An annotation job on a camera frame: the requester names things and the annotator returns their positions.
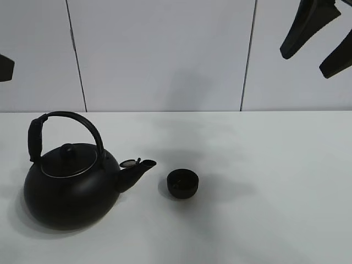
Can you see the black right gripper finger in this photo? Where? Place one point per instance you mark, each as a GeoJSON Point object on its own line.
{"type": "Point", "coordinates": [338, 60]}
{"type": "Point", "coordinates": [311, 16]}

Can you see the small black teacup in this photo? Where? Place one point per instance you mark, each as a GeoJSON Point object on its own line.
{"type": "Point", "coordinates": [182, 183]}

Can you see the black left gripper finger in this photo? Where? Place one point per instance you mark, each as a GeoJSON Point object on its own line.
{"type": "Point", "coordinates": [6, 68]}

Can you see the black round teapot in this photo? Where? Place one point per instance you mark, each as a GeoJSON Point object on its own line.
{"type": "Point", "coordinates": [75, 185]}

